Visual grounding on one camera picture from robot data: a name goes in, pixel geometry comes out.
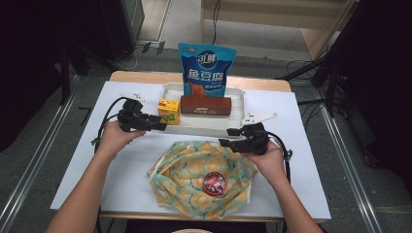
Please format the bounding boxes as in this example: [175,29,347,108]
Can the yellow small box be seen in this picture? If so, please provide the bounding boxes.
[157,98,181,126]

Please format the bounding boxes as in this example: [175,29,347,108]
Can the right hand-held gripper black cable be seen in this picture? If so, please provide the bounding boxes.
[266,130,294,183]

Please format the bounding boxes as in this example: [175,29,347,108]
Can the hand-held gripper black cable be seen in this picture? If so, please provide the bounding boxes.
[90,96,129,154]
[266,130,294,183]

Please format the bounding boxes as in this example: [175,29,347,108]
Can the black tripod stand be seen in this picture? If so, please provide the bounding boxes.
[275,0,345,117]

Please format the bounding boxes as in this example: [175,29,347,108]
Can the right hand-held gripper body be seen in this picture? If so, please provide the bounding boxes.
[240,112,279,155]

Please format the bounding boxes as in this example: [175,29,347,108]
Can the black floor cables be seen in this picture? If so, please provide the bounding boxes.
[286,57,325,80]

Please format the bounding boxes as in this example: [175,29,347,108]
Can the red round tin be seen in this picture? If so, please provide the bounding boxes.
[202,171,227,196]

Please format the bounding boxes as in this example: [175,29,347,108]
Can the green yellow floral cloth bag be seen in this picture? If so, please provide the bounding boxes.
[146,140,259,220]

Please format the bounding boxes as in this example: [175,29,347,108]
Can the black hanging cable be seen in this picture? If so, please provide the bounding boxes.
[210,0,222,46]

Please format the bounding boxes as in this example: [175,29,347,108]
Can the dark cabinet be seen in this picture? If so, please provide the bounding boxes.
[100,0,146,61]

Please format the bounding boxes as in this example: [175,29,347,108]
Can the black metal stand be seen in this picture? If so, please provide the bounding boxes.
[59,45,71,106]

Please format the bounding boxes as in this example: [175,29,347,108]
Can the brown carton box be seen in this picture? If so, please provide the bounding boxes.
[180,95,233,117]

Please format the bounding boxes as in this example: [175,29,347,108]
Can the person's right hand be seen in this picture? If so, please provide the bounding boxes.
[242,142,288,186]

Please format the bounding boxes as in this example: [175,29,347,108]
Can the black curtain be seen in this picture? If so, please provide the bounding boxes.
[339,0,412,195]
[0,0,66,153]

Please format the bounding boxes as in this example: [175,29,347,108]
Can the person's left hand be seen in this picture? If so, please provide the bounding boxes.
[96,120,147,161]

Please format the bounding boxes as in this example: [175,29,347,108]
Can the white table mat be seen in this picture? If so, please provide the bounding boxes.
[50,81,332,221]

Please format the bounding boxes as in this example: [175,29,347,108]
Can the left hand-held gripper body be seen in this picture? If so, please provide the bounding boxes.
[118,93,146,133]

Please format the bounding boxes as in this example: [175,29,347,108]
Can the person's dark clothing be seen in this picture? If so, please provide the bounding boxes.
[124,219,266,233]

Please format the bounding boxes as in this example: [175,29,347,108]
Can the light wooden platform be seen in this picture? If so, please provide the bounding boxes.
[198,0,361,61]

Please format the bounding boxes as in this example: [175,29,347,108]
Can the blue snack pouch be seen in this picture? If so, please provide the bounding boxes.
[178,42,238,98]

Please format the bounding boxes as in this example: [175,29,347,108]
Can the left hand-held gripper black cable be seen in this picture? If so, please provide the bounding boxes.
[90,96,129,154]

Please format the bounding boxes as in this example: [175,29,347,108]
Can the white floor cable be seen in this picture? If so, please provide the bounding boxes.
[120,45,145,72]

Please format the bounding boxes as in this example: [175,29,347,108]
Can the metal floor rail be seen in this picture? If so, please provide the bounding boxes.
[315,90,385,233]
[0,74,81,233]

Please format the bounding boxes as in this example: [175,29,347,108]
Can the white plastic tray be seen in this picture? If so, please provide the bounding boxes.
[159,82,247,139]

